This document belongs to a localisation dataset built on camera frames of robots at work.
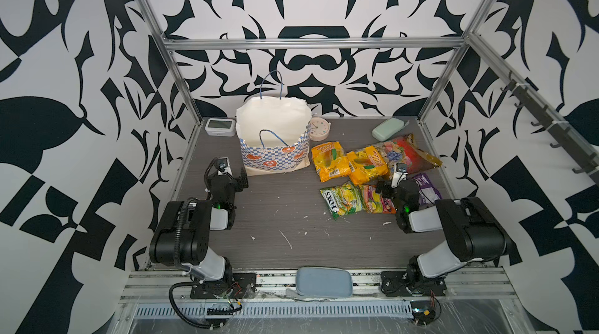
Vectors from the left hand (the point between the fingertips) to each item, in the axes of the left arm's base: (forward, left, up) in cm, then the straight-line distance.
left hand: (228, 167), depth 92 cm
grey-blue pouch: (-39, -33, -6) cm, 51 cm away
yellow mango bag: (+4, -40, -4) cm, 41 cm away
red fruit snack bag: (+9, -73, -4) cm, 73 cm away
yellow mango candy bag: (+1, -55, -3) cm, 55 cm away
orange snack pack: (-14, -55, -6) cm, 58 cm away
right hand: (-3, -65, -3) cm, 65 cm away
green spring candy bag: (-12, -44, -6) cm, 46 cm away
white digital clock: (+26, +9, -5) cm, 28 cm away
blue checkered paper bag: (-5, -20, +26) cm, 33 cm away
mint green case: (+24, -71, -6) cm, 75 cm away
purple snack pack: (-10, -78, -7) cm, 79 cm away
